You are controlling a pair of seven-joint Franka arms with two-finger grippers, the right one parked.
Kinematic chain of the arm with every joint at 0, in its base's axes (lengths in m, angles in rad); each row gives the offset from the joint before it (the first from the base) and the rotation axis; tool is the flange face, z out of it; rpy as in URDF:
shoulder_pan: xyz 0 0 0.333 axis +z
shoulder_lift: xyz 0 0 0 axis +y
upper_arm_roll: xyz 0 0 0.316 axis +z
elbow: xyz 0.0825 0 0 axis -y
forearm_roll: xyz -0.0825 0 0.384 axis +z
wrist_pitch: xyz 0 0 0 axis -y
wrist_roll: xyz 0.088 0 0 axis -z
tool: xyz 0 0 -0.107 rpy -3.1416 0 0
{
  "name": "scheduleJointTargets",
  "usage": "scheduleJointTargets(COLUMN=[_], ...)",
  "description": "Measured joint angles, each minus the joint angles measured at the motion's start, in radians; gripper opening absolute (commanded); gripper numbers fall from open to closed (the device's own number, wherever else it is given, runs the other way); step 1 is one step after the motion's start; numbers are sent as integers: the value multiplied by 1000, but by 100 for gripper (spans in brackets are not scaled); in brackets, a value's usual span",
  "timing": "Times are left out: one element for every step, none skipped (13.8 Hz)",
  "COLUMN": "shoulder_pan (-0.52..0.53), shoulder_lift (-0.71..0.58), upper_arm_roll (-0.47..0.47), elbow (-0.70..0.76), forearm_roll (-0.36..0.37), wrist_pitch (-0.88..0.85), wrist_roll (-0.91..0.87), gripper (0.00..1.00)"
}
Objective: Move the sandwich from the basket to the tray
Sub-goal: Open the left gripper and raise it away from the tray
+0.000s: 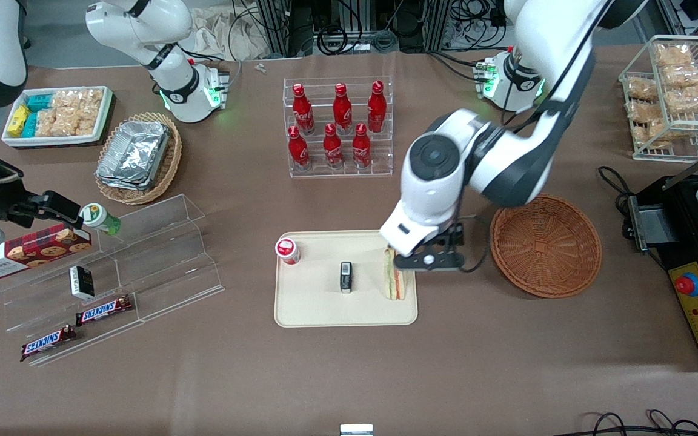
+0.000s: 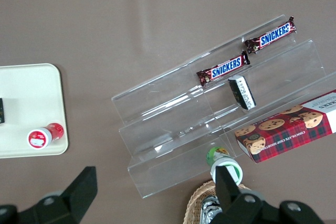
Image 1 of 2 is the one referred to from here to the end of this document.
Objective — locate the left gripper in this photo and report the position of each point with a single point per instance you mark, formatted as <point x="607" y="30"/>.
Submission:
<point x="457" y="234"/>

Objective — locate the triangular sandwich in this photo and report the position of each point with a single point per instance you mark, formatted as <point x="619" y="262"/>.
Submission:
<point x="394" y="284"/>

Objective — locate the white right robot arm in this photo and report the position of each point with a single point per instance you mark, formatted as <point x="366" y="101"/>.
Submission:
<point x="173" y="66"/>

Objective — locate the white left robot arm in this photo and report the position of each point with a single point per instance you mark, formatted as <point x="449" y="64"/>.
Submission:
<point x="506" y="163"/>

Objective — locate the white rectangular snack tray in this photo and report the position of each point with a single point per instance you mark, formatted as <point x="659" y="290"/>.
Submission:
<point x="52" y="141"/>

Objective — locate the cream plastic tray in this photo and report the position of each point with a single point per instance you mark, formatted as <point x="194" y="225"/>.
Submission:
<point x="319" y="303"/>

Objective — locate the tan oval wicker basket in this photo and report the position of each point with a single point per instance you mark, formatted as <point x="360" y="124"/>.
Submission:
<point x="170" y="163"/>

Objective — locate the brown round wicker basket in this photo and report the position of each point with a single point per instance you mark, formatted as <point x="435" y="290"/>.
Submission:
<point x="546" y="248"/>

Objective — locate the red tartan cookie box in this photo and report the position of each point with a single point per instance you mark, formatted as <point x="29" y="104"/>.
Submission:
<point x="28" y="251"/>

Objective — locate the green bottle white cap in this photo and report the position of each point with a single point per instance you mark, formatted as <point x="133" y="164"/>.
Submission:
<point x="99" y="218"/>

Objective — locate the small black white box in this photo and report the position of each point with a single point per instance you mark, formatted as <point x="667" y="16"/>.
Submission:
<point x="82" y="282"/>

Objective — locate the teal snack pack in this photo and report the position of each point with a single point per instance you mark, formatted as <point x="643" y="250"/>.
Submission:
<point x="39" y="102"/>
<point x="29" y="125"/>

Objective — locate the clear bag of crackers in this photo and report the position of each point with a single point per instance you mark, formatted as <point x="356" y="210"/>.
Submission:
<point x="77" y="99"/>
<point x="88" y="119"/>
<point x="57" y="122"/>

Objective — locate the yellow snack pack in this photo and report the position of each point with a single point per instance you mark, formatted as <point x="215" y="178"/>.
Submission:
<point x="18" y="121"/>

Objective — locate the stacked foil containers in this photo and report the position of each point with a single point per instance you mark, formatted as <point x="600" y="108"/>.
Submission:
<point x="134" y="154"/>

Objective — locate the clear acrylic bottle rack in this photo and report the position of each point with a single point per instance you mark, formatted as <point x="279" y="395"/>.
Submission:
<point x="379" y="157"/>

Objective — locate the brown snickers bar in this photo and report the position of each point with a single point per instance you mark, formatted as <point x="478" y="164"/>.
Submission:
<point x="48" y="343"/>
<point x="103" y="310"/>

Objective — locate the red lid yogurt cup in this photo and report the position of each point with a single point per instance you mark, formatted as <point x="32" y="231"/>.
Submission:
<point x="287" y="250"/>

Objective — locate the red cola bottle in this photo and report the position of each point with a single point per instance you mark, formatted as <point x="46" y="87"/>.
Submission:
<point x="303" y="112"/>
<point x="377" y="109"/>
<point x="298" y="150"/>
<point x="332" y="148"/>
<point x="361" y="147"/>
<point x="342" y="109"/>

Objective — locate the clear acrylic step shelf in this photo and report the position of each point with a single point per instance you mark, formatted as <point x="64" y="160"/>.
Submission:
<point x="161" y="260"/>

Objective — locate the small white device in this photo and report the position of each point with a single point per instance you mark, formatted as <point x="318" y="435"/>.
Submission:
<point x="356" y="430"/>

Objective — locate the white crumpled cloth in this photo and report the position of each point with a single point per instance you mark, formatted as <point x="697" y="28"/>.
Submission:
<point x="222" y="33"/>

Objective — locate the clear bag of fried snacks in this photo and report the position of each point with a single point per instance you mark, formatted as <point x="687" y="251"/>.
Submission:
<point x="641" y="89"/>
<point x="685" y="75"/>
<point x="641" y="111"/>
<point x="673" y="56"/>
<point x="651" y="133"/>
<point x="690" y="99"/>

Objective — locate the red emergency stop button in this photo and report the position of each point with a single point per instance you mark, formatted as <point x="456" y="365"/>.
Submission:
<point x="688" y="284"/>

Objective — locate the black sealing machine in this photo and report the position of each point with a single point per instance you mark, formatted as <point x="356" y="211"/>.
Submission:
<point x="688" y="242"/>

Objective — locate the aluminium frame post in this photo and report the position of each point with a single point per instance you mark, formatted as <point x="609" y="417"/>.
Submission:
<point x="279" y="27"/>

